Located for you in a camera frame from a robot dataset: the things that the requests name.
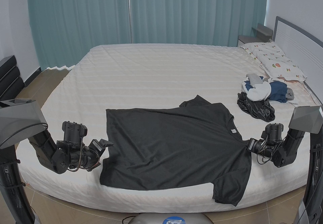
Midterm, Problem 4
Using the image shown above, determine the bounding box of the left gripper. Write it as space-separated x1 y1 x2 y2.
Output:
76 147 103 171

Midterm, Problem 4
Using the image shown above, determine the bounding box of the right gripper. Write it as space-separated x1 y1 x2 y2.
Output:
254 140 268 157

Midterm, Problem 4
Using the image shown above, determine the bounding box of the black T-shirt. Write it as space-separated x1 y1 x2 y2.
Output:
100 95 252 206

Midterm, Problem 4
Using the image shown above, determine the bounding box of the pile of clothes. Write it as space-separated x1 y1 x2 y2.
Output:
241 73 295 104

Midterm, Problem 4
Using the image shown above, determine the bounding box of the bed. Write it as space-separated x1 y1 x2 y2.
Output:
19 16 323 213

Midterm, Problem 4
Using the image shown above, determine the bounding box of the black shiny garment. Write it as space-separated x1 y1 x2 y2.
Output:
237 92 276 121

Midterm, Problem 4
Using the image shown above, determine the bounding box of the white printed pillow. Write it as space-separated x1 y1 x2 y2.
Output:
239 42 308 82

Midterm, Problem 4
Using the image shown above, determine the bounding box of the grey bedside table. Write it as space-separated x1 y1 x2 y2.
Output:
237 23 274 47

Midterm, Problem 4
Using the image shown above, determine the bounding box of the black chest of drawers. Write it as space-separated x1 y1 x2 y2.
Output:
0 55 26 102

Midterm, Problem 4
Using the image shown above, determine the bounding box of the blue-green curtain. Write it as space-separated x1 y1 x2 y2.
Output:
128 0 268 47
27 0 133 71

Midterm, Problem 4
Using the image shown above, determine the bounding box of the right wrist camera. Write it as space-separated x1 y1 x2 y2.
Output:
246 138 256 153

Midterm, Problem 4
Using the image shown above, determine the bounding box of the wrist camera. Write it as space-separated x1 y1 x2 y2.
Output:
90 138 114 156
246 138 256 153

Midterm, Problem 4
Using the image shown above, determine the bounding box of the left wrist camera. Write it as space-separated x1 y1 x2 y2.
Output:
90 138 114 156

